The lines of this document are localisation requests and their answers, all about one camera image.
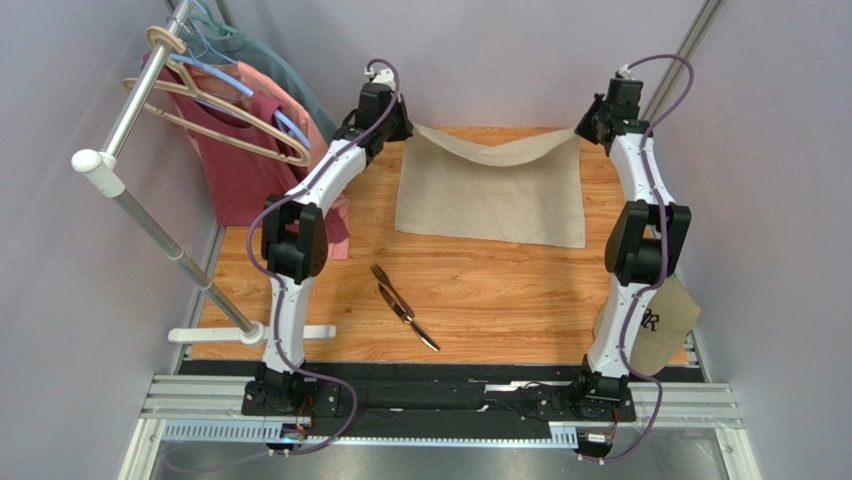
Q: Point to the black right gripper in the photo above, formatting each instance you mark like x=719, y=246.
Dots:
x=587, y=127

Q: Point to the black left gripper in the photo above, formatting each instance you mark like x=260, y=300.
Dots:
x=406, y=127

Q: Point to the beige cloth napkin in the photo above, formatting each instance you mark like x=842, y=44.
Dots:
x=525, y=191

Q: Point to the silver fork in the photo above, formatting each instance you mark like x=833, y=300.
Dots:
x=385, y=281

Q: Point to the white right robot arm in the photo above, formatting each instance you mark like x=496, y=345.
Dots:
x=642, y=250

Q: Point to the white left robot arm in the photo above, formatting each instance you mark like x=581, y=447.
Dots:
x=295, y=245

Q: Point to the salmon pink t-shirt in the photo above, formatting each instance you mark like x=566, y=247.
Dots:
x=293, y=100

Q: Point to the dark red t-shirt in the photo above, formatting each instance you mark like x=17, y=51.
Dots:
x=239, y=181

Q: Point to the teal green shirt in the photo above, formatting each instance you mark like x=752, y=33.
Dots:
x=243, y=47

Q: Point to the blue plastic hanger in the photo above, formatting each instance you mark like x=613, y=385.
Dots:
x=284, y=124

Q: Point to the beige wooden hanger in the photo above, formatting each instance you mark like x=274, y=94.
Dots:
x=191, y=90

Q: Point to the beige baseball cap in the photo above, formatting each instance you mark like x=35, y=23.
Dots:
x=641, y=331

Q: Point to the silver table knife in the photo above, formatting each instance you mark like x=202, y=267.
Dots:
x=407, y=319

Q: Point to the green wire hanger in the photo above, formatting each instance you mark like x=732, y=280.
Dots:
x=213, y=27

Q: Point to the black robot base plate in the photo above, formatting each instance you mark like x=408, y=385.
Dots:
x=537, y=400

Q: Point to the aluminium frame rail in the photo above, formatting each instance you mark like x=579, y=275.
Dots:
x=186, y=408

